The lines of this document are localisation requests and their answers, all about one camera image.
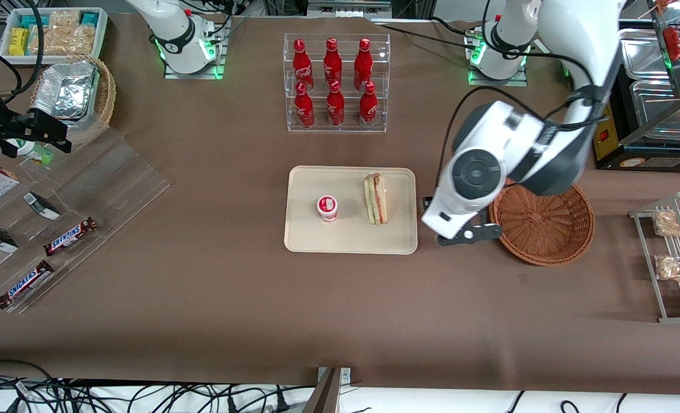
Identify green white small bottle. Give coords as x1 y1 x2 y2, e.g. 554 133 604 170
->
7 139 55 166

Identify grey wire rack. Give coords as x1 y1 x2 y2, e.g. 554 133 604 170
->
630 191 680 324

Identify light wicker basket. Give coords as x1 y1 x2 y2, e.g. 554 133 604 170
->
30 54 116 147

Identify clear acrylic display stand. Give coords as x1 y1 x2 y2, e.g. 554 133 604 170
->
0 126 173 315

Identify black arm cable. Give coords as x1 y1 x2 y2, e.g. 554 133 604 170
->
0 0 45 104
434 86 604 193

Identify red cola bottle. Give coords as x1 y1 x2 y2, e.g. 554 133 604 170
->
292 38 314 92
324 37 343 89
294 81 316 128
359 81 378 128
354 38 373 91
326 80 345 127

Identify black cable on table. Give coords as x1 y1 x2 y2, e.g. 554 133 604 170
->
374 16 481 42

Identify beige plastic tray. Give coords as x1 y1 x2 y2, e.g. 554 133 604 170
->
283 166 418 255

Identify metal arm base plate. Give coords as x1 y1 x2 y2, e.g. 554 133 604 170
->
468 23 529 87
164 17 227 80

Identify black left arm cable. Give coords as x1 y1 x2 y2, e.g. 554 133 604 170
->
434 86 604 193

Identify metal table bracket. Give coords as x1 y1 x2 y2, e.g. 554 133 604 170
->
305 367 352 413

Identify triangle sandwich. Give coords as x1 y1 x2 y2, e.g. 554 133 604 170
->
364 173 388 225

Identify black floor cable bundle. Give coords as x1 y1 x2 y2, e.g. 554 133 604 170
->
0 360 317 413

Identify Snickers chocolate bar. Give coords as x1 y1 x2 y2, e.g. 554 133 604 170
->
0 260 55 310
43 217 98 256

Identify clear acrylic bottle rack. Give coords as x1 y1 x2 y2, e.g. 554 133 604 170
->
283 33 391 134

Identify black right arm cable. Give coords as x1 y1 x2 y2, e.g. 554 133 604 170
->
0 0 45 104

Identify silver foil trays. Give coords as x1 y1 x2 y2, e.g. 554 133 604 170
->
33 62 99 120

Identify brown wicker basket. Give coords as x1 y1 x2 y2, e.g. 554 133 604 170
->
489 179 596 267

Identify white plastic bin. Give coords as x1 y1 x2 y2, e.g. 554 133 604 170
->
0 7 109 65

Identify clear cracker bag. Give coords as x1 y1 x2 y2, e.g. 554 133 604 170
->
30 10 96 56

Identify red white yogurt cup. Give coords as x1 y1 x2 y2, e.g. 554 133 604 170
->
317 195 339 223

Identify steel warmer pan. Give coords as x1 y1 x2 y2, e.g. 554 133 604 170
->
630 80 680 141
618 28 670 81

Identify yellow snack packet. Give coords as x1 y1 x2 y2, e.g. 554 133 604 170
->
9 28 30 56

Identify black food warmer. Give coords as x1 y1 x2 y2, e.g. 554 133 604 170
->
592 17 680 172

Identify red sausage on skewer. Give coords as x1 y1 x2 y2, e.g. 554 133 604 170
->
663 26 680 61

